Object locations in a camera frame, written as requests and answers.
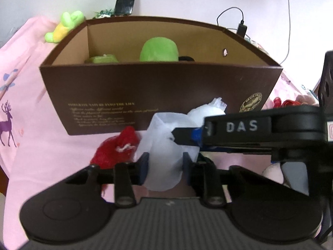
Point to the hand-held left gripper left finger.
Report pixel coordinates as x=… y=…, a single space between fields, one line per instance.
x=144 y=166

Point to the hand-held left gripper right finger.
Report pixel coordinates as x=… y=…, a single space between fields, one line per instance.
x=186 y=164

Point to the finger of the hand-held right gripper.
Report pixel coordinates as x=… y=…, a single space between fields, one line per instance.
x=186 y=135

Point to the white plush toy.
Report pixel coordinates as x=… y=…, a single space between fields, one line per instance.
x=161 y=140

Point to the red knitted cloth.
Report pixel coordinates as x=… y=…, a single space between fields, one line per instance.
x=114 y=145

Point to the brown cardboard box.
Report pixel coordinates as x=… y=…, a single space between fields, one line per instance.
x=130 y=88

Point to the large green plush toy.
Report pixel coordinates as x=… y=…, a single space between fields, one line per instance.
x=158 y=49

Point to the green knitted cloth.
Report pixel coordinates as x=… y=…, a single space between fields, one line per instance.
x=102 y=58

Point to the red patterned scarf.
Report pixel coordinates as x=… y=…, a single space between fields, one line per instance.
x=286 y=102

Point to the dusty pink plush toy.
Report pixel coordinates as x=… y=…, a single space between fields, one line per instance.
x=305 y=98

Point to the cream plush toy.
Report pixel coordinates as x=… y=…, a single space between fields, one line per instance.
x=273 y=173

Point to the white power strip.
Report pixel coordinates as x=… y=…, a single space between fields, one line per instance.
x=253 y=43

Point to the black charger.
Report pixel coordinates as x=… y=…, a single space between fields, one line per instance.
x=242 y=30

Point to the pink printed bedsheet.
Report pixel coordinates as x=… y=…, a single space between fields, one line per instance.
x=26 y=96

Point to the green and yellow plush toy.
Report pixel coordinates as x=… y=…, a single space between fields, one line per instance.
x=63 y=27

